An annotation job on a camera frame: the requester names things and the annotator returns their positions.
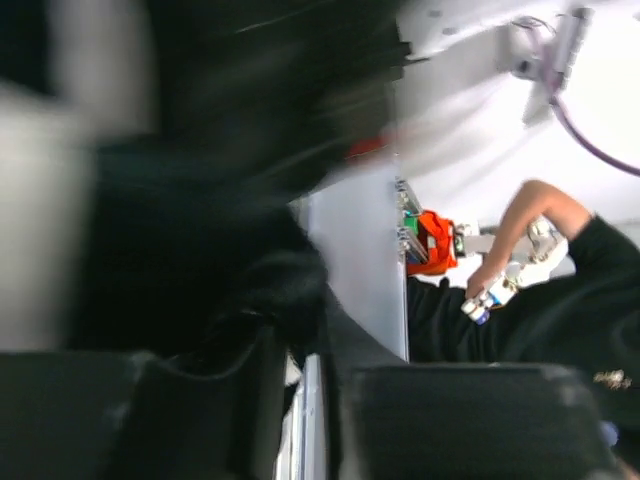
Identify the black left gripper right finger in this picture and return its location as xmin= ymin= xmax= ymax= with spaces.
xmin=328 ymin=319 xmax=621 ymax=479

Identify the white teleoperation handle device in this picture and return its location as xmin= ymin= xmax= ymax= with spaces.
xmin=461 ymin=217 xmax=568 ymax=325

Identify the person in black shirt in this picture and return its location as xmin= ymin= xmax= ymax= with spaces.
xmin=407 ymin=180 xmax=639 ymax=467

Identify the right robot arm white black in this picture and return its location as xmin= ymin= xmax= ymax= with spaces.
xmin=394 ymin=1 xmax=594 ymax=126

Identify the black white checkered pillowcase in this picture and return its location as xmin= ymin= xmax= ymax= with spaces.
xmin=1 ymin=1 xmax=409 ymax=357

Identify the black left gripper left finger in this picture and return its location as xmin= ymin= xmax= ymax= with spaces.
xmin=1 ymin=328 xmax=286 ymax=480

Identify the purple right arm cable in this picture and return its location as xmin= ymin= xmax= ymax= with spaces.
xmin=514 ymin=14 xmax=640 ymax=177

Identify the orange object behind wall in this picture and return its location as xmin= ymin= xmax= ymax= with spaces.
xmin=404 ymin=210 xmax=458 ymax=276

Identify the aluminium front rail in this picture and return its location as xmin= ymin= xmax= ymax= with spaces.
xmin=273 ymin=355 xmax=329 ymax=480

